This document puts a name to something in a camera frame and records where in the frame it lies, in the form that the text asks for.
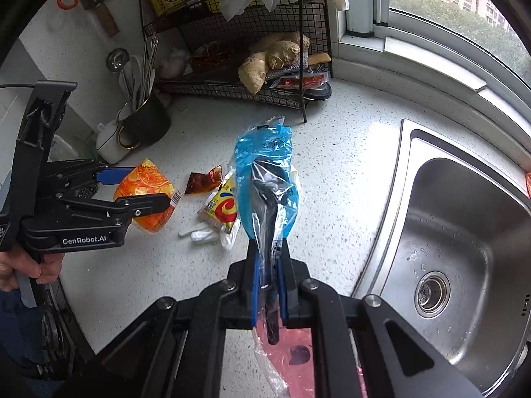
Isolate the person left hand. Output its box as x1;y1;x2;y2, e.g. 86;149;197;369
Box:
0;247;65;292

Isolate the steel strainer ladle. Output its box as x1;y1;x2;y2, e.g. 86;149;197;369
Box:
105;48;130;73

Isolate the orange cloth by faucet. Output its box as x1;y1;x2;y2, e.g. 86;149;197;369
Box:
526;172;531;199

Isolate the white plastic spoon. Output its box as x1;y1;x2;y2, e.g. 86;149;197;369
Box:
178;222;211;238

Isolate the black utensil holder mug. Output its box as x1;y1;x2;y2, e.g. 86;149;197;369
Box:
117;94;171;150

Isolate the orange plastic cup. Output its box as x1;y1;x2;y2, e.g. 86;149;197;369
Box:
114;158;181;233

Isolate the white plastic glove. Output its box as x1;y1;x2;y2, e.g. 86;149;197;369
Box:
190;159;300;252

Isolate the ginger root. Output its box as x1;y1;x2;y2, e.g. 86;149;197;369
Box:
238;32;311;95

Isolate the yellow seasoning packet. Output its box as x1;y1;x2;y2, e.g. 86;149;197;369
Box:
198;171;238;233

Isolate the red sauce packet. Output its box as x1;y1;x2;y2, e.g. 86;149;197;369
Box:
185;166;223;195

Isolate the blue pink cutlery wrapper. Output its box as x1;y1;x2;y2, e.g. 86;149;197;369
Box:
234;116;366;398

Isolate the black wire rack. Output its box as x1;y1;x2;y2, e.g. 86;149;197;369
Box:
142;0;331;114

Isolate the stainless steel sink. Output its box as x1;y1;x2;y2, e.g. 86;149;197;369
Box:
354;119;530;397

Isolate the white ceramic pot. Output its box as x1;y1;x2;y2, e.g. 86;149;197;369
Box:
96;120;139;165

